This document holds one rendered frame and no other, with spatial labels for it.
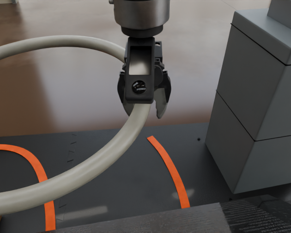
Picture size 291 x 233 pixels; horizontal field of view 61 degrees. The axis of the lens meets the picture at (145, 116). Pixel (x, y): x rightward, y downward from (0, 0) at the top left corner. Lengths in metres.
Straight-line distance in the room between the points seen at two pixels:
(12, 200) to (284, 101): 0.95
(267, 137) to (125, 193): 0.76
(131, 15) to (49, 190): 0.27
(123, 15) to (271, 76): 0.73
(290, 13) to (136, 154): 1.06
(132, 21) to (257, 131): 0.85
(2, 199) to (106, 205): 1.02
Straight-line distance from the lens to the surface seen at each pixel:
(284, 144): 1.29
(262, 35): 1.06
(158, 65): 0.45
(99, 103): 2.00
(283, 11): 1.14
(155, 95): 0.49
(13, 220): 1.47
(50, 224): 1.38
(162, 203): 1.37
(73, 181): 0.37
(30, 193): 0.38
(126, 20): 0.40
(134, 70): 0.41
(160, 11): 0.40
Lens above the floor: 1.19
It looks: 40 degrees down
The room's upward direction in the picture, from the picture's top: straight up
